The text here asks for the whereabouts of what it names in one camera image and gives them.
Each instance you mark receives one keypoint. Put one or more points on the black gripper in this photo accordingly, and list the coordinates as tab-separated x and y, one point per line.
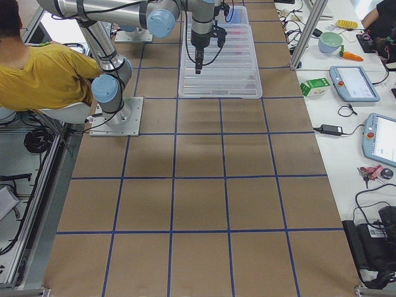
198	41

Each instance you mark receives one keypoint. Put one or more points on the clear plastic box lid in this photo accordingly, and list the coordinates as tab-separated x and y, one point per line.
224	75

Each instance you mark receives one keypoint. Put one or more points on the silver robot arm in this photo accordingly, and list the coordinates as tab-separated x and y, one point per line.
136	19
219	6

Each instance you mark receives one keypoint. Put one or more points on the clear plastic storage box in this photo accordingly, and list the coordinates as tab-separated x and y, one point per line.
201	15

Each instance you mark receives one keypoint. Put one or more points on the green milk carton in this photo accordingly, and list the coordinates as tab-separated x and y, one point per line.
314	87

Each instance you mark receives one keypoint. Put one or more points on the green blue bowl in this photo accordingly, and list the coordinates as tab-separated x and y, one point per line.
329	42

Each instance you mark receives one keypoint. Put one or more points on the white chair seat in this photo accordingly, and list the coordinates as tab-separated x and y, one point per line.
75	113

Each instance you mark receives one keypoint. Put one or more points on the black power adapter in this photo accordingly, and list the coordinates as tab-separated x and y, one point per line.
331	130

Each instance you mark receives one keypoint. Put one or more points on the toy carrot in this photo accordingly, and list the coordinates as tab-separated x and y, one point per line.
349	56

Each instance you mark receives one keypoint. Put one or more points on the yellow toy corn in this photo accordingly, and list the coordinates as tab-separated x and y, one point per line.
347	24

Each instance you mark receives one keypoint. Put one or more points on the person in yellow shirt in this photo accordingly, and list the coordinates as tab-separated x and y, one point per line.
35	78

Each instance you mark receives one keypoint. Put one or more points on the teach pendant tablet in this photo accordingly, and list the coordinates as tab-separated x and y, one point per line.
378	142
353	85

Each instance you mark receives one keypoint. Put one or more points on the red key bunch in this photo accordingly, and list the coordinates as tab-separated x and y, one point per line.
370	173

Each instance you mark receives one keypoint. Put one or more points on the black round puck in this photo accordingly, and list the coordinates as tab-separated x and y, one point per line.
387	173

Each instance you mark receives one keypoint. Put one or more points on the black equipment case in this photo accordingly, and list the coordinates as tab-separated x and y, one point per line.
373	247

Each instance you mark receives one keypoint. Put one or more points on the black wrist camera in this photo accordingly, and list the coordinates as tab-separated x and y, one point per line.
219	33

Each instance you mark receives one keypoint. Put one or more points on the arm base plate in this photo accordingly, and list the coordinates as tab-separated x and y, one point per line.
125	122
122	37

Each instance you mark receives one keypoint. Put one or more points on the aluminium frame post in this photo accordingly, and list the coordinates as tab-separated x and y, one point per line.
308	29

